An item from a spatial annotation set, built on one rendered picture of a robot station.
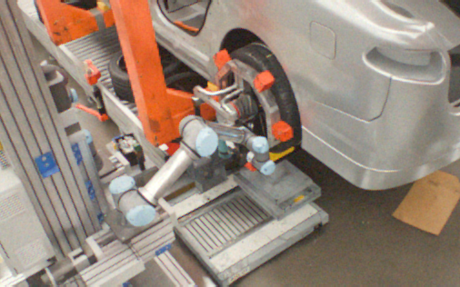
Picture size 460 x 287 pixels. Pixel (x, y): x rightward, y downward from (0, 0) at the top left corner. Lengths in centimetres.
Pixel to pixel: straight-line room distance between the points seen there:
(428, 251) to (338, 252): 53
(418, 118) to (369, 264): 125
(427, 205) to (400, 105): 151
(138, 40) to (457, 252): 225
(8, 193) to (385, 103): 161
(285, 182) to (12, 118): 189
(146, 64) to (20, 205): 118
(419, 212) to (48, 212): 231
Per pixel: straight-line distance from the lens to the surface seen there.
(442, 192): 382
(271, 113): 283
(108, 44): 544
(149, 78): 317
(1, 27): 209
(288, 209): 342
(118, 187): 240
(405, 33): 218
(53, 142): 234
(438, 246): 350
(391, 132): 239
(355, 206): 365
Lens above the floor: 260
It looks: 38 degrees down
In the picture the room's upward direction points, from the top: 8 degrees counter-clockwise
